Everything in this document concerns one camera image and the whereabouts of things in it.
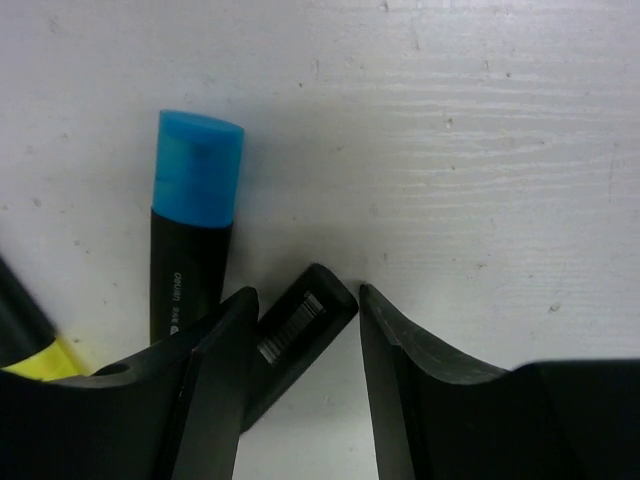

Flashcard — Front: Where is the yellow cap highlighter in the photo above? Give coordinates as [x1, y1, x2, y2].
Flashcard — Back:
[1, 259, 88, 381]

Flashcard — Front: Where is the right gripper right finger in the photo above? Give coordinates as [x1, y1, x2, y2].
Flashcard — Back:
[359, 284, 639, 479]

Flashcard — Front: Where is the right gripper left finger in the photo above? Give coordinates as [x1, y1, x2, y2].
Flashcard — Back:
[1, 287, 259, 479]

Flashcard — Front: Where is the purple cap highlighter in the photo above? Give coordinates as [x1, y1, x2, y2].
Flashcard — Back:
[241, 263, 359, 432]

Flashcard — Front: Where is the blue cap highlighter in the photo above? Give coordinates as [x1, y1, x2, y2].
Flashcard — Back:
[149, 110, 244, 343]

